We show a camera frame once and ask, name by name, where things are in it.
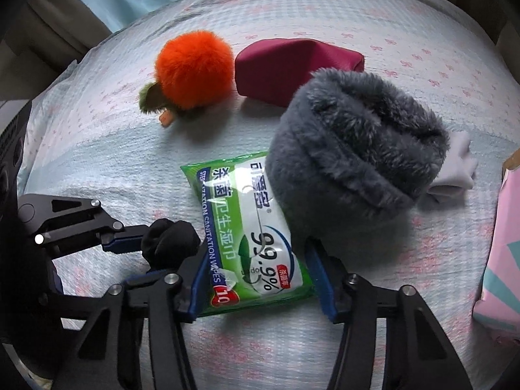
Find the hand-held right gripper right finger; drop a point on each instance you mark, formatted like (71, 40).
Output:
(323, 288)

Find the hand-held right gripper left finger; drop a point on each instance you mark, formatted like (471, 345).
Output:
(198, 288)

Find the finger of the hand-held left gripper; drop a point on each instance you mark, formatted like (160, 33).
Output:
(140, 281)
(122, 240)

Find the black sock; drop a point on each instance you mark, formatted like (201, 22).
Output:
(168, 239)

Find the green wet wipes packet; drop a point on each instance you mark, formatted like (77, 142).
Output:
(252, 227)

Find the white soft cloth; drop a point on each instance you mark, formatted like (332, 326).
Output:
(455, 166)

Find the maroon soft pouch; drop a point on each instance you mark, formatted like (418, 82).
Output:
(280, 69)

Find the light floral bed blanket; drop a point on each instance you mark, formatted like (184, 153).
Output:
(122, 162)

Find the grey fluffy plush hat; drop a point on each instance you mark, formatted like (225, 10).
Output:
(349, 146)

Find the pink striped box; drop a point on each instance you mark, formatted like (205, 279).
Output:
(501, 260)

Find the orange fluffy pom-pom toy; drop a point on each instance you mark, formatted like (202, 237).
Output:
(195, 71)

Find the beige curtain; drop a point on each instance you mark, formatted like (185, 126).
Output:
(53, 20)

